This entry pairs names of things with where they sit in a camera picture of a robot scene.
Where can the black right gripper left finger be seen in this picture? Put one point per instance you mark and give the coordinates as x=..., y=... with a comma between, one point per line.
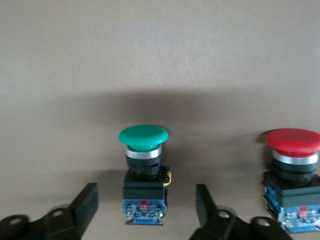
x=85, y=207

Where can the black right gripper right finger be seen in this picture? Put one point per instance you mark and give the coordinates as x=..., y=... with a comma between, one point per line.
x=207, y=215

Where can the green mushroom push button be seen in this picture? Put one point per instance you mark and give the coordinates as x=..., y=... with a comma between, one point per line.
x=143, y=187

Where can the red mushroom push button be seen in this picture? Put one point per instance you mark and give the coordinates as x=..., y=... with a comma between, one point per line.
x=292, y=195

